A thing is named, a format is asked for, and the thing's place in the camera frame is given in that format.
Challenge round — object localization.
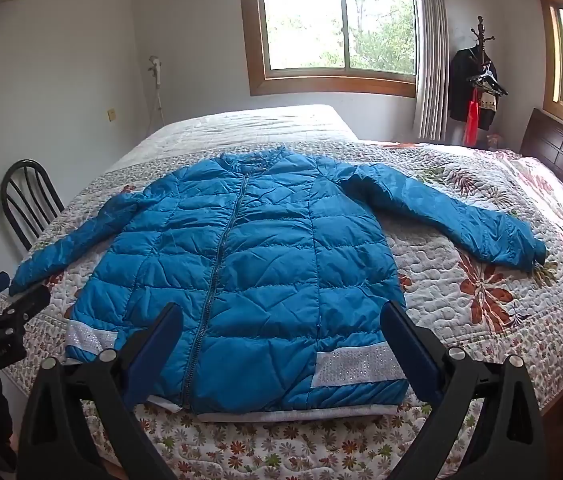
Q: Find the floral quilted bedspread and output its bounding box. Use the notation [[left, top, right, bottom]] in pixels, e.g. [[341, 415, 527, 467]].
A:
[[0, 104, 563, 480]]

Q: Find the grey pleated curtain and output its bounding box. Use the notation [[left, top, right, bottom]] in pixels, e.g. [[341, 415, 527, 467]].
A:
[[414, 0, 449, 142]]

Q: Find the red hanging cloth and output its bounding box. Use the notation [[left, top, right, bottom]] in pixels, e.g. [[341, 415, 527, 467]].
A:
[[464, 99, 482, 145]]

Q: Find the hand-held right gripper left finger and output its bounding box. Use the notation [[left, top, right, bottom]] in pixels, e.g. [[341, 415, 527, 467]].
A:
[[16, 301, 185, 480]]

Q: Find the wooden coat rack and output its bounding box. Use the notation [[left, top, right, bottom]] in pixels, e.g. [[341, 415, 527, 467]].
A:
[[465, 16, 508, 148]]

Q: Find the white wall handset with cord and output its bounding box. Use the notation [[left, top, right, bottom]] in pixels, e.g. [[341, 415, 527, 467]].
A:
[[146, 55, 165, 127]]

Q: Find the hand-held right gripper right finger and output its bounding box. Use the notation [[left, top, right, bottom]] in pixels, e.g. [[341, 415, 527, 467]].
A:
[[380, 301, 547, 480]]

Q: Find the dark wooden headboard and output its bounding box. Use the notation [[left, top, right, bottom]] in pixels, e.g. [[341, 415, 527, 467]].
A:
[[519, 107, 563, 306]]

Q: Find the blue puffer jacket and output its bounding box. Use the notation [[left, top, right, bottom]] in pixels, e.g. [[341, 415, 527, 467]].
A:
[[8, 145, 548, 417]]

